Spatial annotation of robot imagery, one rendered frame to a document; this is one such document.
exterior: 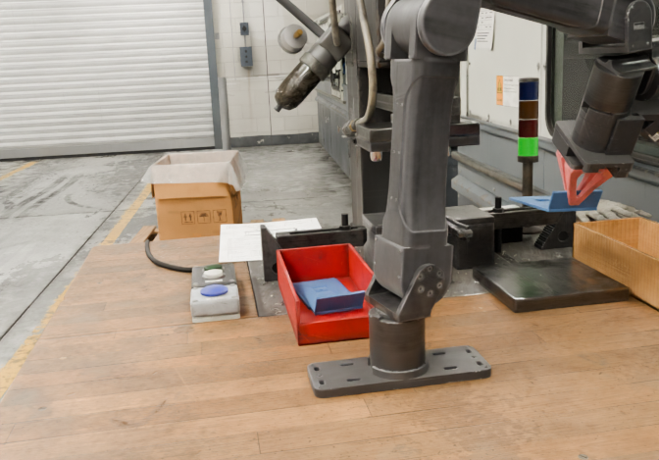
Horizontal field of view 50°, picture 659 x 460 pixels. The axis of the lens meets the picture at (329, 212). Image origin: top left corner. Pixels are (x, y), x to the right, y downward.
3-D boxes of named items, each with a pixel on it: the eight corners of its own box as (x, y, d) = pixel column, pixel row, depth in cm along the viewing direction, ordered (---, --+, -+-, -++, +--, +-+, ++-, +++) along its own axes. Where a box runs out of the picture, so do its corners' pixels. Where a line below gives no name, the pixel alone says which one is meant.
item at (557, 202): (552, 213, 95) (553, 191, 95) (508, 199, 110) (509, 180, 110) (602, 211, 96) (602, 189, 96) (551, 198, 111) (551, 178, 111)
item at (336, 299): (318, 318, 98) (317, 297, 97) (291, 285, 112) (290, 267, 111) (366, 311, 99) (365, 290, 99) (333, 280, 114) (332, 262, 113)
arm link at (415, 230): (419, 287, 84) (437, -1, 78) (449, 304, 78) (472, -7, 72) (372, 291, 81) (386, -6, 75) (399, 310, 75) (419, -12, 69)
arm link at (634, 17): (646, 92, 94) (645, -2, 91) (703, 95, 86) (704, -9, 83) (577, 106, 89) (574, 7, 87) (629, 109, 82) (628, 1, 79)
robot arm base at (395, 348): (302, 306, 81) (312, 329, 74) (471, 289, 84) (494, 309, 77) (306, 371, 83) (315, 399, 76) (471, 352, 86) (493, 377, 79)
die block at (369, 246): (377, 278, 115) (376, 232, 114) (364, 261, 125) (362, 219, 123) (494, 266, 118) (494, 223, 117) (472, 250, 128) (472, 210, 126)
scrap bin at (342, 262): (298, 346, 90) (295, 301, 88) (278, 285, 114) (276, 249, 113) (390, 335, 92) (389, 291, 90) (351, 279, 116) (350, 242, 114)
